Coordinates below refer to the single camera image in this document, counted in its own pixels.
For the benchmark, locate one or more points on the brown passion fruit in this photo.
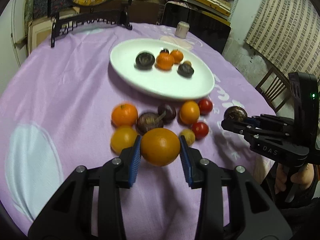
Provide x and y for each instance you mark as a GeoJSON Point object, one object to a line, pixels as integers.
{"type": "Point", "coordinates": [235, 113]}

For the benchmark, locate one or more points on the white ceramic cup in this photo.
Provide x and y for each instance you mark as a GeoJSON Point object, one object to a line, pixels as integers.
{"type": "Point", "coordinates": [182, 29]}

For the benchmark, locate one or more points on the small dark fruit plate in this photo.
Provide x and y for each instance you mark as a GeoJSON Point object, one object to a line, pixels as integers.
{"type": "Point", "coordinates": [164, 51]}

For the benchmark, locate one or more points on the yellow orange fruit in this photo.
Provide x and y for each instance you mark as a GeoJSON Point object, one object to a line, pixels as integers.
{"type": "Point", "coordinates": [123, 137]}

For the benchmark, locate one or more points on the round painted screen stand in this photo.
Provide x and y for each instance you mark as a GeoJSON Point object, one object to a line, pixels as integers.
{"type": "Point", "coordinates": [62, 26]}

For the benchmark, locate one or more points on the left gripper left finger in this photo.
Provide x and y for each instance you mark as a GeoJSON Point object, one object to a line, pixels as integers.
{"type": "Point", "coordinates": [87, 204]}

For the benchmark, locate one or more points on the mandarin on plate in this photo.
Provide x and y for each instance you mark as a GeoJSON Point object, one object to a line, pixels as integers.
{"type": "Point", "coordinates": [165, 61]}
{"type": "Point", "coordinates": [177, 55]}

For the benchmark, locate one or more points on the right hand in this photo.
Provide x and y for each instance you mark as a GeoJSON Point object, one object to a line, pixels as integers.
{"type": "Point", "coordinates": [303, 178]}

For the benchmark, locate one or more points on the black chair back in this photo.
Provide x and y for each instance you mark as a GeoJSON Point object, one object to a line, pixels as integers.
{"type": "Point", "coordinates": [213, 32]}

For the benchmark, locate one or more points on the dark mangosteen large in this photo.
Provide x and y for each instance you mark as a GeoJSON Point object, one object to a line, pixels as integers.
{"type": "Point", "coordinates": [148, 121]}

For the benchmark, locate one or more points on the wooden chair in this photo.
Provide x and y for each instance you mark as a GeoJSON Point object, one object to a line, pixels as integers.
{"type": "Point", "coordinates": [275, 89]}

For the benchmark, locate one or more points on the large orange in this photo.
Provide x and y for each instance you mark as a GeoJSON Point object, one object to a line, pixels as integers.
{"type": "Point", "coordinates": [160, 146]}

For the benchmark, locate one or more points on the purple tablecloth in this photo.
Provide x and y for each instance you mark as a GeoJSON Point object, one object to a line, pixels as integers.
{"type": "Point", "coordinates": [56, 115]}

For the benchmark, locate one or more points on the dark cherry with stem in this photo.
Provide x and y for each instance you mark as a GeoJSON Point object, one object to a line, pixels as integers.
{"type": "Point", "coordinates": [167, 112]}

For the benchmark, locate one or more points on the patterned curtain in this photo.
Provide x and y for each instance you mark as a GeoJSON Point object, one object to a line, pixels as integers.
{"type": "Point", "coordinates": [286, 32]}

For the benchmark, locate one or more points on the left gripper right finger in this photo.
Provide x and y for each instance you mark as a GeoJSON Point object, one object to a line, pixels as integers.
{"type": "Point", "coordinates": [252, 214]}

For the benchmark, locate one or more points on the dark mangosteen on plate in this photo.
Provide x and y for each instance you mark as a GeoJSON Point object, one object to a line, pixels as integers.
{"type": "Point", "coordinates": [145, 61]}

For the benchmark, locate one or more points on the small orange kumquat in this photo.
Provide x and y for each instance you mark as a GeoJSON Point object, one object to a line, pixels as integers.
{"type": "Point", "coordinates": [189, 112]}

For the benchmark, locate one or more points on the mandarin with green stem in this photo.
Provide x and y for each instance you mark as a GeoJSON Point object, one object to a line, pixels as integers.
{"type": "Point", "coordinates": [124, 114]}

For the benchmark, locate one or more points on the dark mangosteen right plate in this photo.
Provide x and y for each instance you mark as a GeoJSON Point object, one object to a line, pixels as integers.
{"type": "Point", "coordinates": [185, 70]}

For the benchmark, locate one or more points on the white oval plate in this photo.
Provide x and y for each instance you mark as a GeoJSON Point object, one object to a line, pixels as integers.
{"type": "Point", "coordinates": [156, 82]}

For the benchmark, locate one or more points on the small yellow fruit plate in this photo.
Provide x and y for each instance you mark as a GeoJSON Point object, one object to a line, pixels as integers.
{"type": "Point", "coordinates": [188, 63]}

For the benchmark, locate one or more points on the red cherry tomato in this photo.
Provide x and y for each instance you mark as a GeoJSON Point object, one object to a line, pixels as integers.
{"type": "Point", "coordinates": [200, 129]}
{"type": "Point", "coordinates": [205, 106]}

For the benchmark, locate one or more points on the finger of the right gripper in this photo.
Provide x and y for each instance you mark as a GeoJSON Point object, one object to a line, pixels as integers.
{"type": "Point", "coordinates": [246, 127]}
{"type": "Point", "coordinates": [273, 118]}

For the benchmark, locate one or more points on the small yellow longan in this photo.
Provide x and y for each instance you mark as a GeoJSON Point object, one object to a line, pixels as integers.
{"type": "Point", "coordinates": [189, 136]}

